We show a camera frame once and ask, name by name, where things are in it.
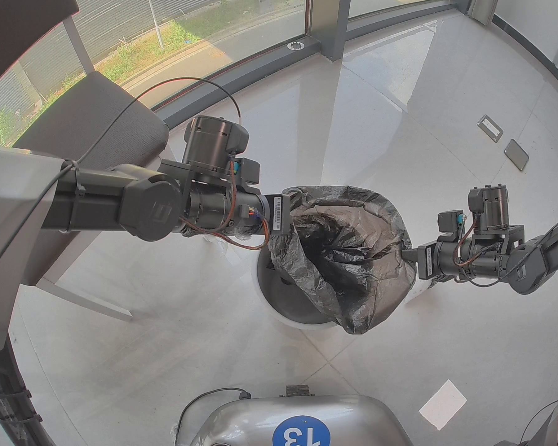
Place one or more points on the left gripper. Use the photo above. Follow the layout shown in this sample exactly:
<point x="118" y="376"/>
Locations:
<point x="276" y="214"/>

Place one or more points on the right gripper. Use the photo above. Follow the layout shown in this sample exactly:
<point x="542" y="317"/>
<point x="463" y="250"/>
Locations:
<point x="441" y="260"/>

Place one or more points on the black plastic bag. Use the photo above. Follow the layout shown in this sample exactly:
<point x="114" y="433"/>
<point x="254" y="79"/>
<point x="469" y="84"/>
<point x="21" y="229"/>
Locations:
<point x="353" y="249"/>

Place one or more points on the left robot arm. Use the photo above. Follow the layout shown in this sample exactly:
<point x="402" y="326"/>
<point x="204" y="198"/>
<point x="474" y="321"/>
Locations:
<point x="97" y="198"/>

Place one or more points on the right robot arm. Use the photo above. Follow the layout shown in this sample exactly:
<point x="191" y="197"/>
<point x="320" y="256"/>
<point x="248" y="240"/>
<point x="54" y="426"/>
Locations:
<point x="530" y="263"/>

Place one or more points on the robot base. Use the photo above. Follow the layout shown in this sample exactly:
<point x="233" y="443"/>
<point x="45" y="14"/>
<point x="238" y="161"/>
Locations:
<point x="307" y="416"/>

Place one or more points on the white trash bin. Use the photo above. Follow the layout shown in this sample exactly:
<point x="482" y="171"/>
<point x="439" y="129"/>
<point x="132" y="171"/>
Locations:
<point x="283" y="302"/>

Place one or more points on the white printed wrapper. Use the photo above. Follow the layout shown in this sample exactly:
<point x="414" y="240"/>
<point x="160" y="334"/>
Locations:
<point x="416" y="293"/>

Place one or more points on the window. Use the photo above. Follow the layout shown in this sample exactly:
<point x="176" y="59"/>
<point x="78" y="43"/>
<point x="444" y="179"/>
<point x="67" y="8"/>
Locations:
<point x="242" y="16"/>

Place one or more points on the brown chair with white legs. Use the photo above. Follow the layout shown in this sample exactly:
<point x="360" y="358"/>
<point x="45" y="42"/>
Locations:
<point x="97" y="109"/>

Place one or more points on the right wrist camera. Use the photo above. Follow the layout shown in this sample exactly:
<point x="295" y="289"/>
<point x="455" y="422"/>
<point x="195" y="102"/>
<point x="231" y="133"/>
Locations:
<point x="450" y="223"/>

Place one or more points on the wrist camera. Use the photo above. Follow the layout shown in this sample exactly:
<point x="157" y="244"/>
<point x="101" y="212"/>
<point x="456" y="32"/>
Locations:
<point x="247" y="172"/>
<point x="450" y="223"/>

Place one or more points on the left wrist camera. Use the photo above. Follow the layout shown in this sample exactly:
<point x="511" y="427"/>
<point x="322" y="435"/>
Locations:
<point x="247" y="172"/>

